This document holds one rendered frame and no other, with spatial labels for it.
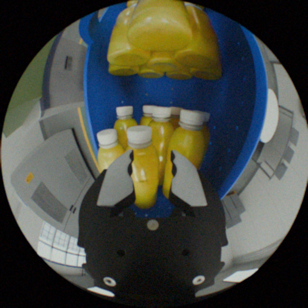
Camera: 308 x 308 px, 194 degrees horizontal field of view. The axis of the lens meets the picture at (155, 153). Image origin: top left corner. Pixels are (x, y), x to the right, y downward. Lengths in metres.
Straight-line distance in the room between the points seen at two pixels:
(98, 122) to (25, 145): 2.59
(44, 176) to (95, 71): 1.44
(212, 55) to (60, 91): 0.34
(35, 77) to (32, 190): 1.35
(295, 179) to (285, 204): 0.72
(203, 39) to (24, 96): 0.28
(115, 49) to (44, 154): 1.47
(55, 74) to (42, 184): 1.36
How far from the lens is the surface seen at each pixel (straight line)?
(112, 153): 0.17
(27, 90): 0.24
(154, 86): 0.30
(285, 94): 3.64
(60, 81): 0.34
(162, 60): 0.18
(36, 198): 1.54
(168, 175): 0.18
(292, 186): 3.48
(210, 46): 0.15
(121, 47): 0.15
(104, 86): 0.24
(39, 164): 1.51
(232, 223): 3.35
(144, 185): 0.17
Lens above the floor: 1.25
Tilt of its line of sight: 58 degrees down
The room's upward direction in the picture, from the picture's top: 179 degrees clockwise
